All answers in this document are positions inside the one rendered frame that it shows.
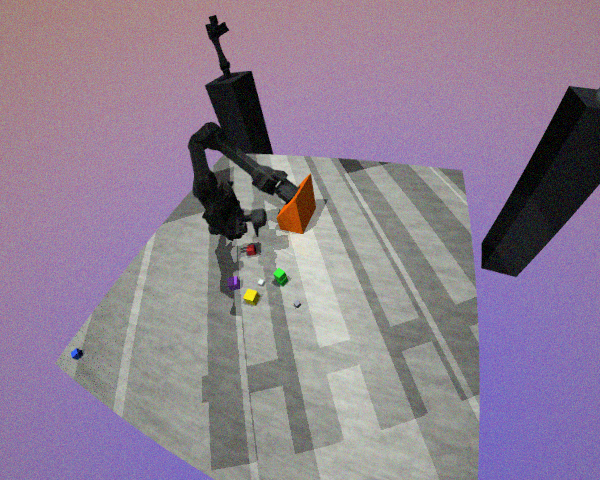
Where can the yellow cube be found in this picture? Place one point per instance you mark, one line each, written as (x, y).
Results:
(251, 297)

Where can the purple cube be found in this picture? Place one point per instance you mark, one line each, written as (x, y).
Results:
(233, 283)

